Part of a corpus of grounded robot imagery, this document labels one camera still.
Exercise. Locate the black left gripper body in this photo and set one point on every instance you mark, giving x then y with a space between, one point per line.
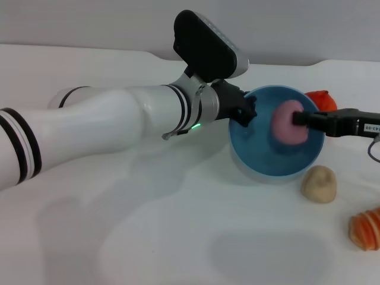
227 99

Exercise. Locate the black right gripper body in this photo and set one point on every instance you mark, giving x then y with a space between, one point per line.
341 123

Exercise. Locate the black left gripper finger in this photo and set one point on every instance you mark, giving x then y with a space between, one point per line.
240 90
248 115

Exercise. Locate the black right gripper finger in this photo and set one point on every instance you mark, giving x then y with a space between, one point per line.
300 118

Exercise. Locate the pink toy peach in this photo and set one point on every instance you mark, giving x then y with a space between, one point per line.
283 124

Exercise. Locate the blue bowl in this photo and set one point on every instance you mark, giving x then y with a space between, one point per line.
261 157

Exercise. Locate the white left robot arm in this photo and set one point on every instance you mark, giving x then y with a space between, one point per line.
104 124

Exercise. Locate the orange toy tangerine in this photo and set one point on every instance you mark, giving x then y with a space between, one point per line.
323 101

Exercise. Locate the beige toy potato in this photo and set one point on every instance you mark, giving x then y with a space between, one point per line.
319 185

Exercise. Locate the peeled orange segments toy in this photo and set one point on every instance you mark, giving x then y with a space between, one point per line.
366 230

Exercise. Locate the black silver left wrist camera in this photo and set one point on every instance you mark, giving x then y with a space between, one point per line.
207 47

